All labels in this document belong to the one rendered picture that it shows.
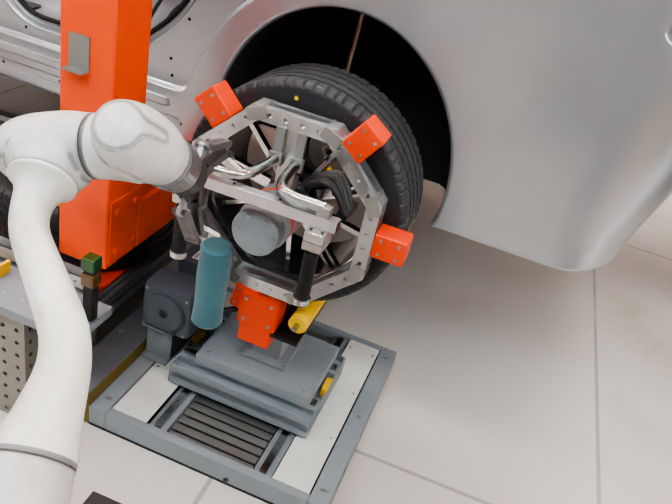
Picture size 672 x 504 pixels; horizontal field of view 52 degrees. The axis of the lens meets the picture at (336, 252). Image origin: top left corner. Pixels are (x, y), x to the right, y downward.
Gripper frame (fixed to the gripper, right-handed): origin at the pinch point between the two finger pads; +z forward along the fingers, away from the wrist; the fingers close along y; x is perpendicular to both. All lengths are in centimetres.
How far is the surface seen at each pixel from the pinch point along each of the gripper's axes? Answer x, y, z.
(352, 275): 16, 2, 57
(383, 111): 13, -42, 50
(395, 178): 22, -25, 49
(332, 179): 10.6, -16.5, 31.6
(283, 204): 2.4, -6.9, 27.3
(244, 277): -15, 10, 64
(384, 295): 4, -6, 190
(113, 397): -51, 58, 83
